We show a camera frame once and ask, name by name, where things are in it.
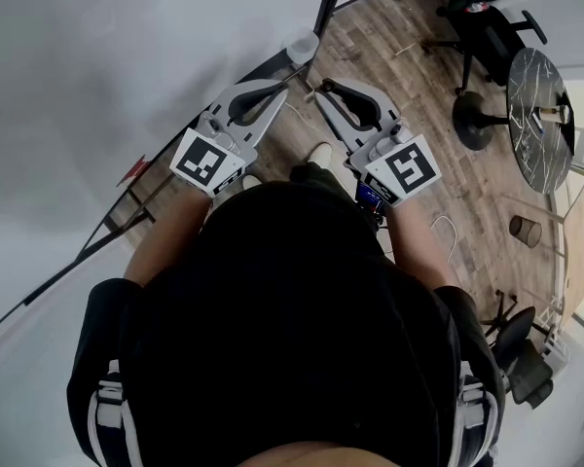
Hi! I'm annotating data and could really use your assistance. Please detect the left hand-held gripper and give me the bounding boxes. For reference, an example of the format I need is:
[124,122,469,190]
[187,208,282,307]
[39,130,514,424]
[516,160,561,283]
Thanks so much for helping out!
[168,79,289,198]

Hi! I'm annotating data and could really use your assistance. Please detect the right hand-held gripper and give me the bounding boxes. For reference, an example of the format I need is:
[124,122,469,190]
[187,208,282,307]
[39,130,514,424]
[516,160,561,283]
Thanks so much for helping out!
[314,78,443,208]

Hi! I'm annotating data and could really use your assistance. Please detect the small dark brown object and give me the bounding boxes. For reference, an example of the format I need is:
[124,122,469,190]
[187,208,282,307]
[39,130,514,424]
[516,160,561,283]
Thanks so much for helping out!
[305,78,341,105]

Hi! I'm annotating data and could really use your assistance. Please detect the person's left forearm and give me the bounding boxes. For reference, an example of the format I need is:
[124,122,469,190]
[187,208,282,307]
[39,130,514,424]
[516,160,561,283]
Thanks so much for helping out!
[123,187,215,289]

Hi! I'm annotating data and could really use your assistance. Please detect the person's right forearm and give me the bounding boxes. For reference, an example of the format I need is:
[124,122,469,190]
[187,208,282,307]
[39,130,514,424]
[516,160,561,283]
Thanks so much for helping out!
[383,201,458,291]

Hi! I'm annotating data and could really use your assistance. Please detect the white plastic cup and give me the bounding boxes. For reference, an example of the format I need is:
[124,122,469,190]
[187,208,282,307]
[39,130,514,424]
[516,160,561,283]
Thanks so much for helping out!
[281,29,320,68]

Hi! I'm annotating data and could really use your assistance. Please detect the person's dark trousers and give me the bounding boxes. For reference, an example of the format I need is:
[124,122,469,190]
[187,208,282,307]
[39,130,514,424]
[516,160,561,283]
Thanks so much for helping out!
[289,162,366,203]

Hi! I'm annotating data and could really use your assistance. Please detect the black device with blue screen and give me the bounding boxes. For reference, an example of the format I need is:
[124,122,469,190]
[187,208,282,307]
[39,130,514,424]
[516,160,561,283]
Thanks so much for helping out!
[354,180,386,216]

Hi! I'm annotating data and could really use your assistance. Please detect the black office chair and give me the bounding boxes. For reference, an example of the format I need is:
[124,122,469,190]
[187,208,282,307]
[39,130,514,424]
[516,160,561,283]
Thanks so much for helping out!
[420,0,549,96]
[479,289,556,411]

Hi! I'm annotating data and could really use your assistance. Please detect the round black marble table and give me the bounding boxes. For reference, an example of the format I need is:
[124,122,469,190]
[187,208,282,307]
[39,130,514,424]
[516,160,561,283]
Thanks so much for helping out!
[451,46,576,195]

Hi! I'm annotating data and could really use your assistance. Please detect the beige cylindrical object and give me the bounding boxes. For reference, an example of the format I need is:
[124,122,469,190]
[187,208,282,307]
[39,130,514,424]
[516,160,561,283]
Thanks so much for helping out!
[538,104,573,125]

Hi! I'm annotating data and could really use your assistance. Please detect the black mesh waste bin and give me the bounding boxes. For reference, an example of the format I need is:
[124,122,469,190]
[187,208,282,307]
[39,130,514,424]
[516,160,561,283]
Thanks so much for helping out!
[509,215,543,248]

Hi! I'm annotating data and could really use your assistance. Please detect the person's black shirt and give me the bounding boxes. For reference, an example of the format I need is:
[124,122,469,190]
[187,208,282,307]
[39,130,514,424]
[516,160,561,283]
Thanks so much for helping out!
[66,182,507,467]

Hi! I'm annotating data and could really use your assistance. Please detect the grey harness strap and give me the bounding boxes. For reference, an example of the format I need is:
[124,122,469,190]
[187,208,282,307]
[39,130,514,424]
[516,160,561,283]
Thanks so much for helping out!
[88,360,141,467]
[455,362,500,467]

